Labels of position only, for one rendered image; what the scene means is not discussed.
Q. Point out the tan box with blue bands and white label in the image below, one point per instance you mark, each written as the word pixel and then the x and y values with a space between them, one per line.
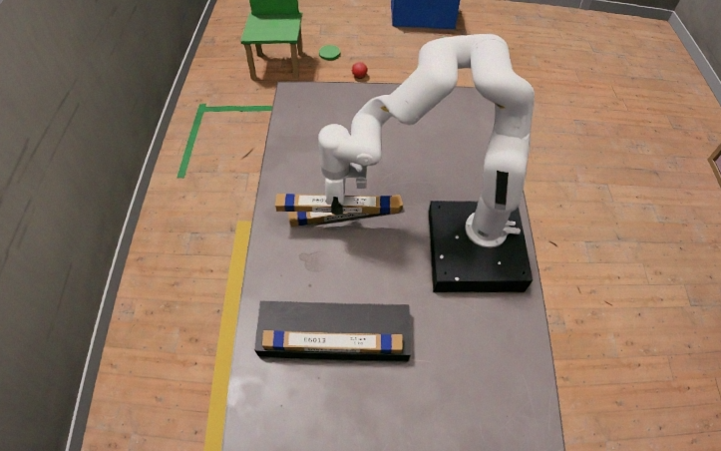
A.
pixel 352 204

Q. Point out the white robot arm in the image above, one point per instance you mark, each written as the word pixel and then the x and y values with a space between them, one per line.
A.
pixel 435 78

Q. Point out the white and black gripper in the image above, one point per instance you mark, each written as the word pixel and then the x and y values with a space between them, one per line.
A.
pixel 335 191

